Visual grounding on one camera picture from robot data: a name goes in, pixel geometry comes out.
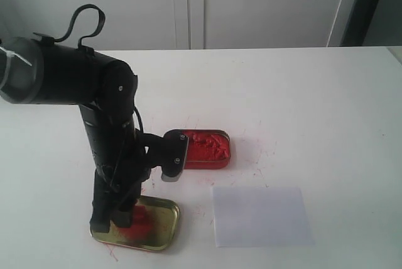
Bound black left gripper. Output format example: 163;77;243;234
79;102;150;232

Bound red stamp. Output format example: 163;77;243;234
133;205;149;225

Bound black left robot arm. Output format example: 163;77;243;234
1;38;144;233

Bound red ink paste tin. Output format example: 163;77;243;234
166;129;231;170

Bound gold tin lid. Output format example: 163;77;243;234
90;195;180;251

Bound white paper sheet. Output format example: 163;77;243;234
212;187;315;248

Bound white cabinet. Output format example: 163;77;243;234
1;0;355;50

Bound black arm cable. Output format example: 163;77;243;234
33;4;106;50

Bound dark vertical post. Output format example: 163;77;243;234
340;0;379;47

